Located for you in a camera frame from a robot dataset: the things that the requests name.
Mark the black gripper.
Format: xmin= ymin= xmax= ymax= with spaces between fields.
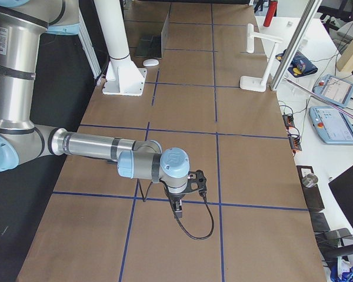
xmin=165 ymin=188 xmax=185 ymax=218

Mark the white computer mouse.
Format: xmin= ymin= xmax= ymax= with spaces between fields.
xmin=142 ymin=59 xmax=159 ymax=68

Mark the grey laptop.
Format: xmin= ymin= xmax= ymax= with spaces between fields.
xmin=135 ymin=12 xmax=169 ymax=59

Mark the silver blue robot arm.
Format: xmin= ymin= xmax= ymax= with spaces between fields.
xmin=0 ymin=1 xmax=191 ymax=218

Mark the white desk lamp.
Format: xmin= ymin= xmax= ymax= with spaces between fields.
xmin=239 ymin=23 xmax=283 ymax=93

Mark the black orange connector strip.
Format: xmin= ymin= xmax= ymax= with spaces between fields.
xmin=282 ymin=113 xmax=302 ymax=155

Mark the steel cup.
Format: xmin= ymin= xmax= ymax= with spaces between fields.
xmin=301 ymin=173 xmax=318 ymax=188

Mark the black box under cup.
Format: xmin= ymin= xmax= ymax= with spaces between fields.
xmin=297 ymin=165 xmax=325 ymax=212

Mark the blue teach pendant near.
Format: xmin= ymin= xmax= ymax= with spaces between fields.
xmin=309 ymin=106 xmax=353 ymax=145

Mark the blue teach pendant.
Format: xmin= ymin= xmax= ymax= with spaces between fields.
xmin=312 ymin=74 xmax=353 ymax=108
xmin=309 ymin=106 xmax=353 ymax=145

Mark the blue yellow pouch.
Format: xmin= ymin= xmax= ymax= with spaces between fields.
xmin=288 ymin=51 xmax=318 ymax=78

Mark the blue teach pendant far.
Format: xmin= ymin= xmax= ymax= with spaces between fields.
xmin=312 ymin=74 xmax=353 ymax=108

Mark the red bottle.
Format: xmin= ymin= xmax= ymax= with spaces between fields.
xmin=263 ymin=0 xmax=278 ymax=27

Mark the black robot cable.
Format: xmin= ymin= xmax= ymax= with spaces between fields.
xmin=137 ymin=179 xmax=215 ymax=240

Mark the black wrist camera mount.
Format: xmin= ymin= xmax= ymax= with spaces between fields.
xmin=187 ymin=170 xmax=207 ymax=197

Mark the white camera stand column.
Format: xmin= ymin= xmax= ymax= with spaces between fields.
xmin=94 ymin=0 xmax=147 ymax=96

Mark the aluminium frame post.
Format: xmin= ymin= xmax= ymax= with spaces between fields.
xmin=270 ymin=0 xmax=322 ymax=91

